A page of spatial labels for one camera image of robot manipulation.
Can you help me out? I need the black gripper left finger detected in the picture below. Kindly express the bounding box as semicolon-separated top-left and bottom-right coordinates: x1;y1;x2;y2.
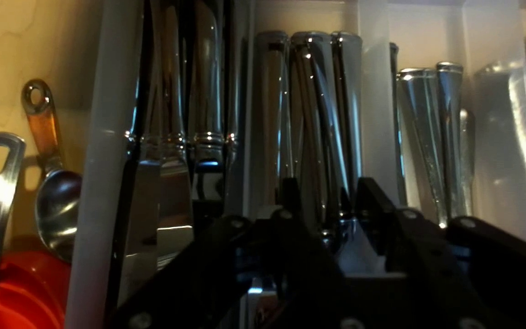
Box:
106;178;345;329

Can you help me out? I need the metal measuring spoon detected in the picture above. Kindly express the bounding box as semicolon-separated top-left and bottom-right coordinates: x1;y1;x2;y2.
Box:
20;77;84;264

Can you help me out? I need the black handled table knife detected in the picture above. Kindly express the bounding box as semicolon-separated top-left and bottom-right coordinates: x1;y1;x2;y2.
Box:
188;0;228;207
104;0;163;319
152;0;192;185

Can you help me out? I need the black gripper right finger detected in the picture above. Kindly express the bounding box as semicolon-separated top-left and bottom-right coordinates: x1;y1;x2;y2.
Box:
354;176;526;329

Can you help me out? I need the grey plastic cutlery tray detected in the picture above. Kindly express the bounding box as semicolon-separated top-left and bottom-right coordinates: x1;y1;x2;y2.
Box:
64;0;526;329

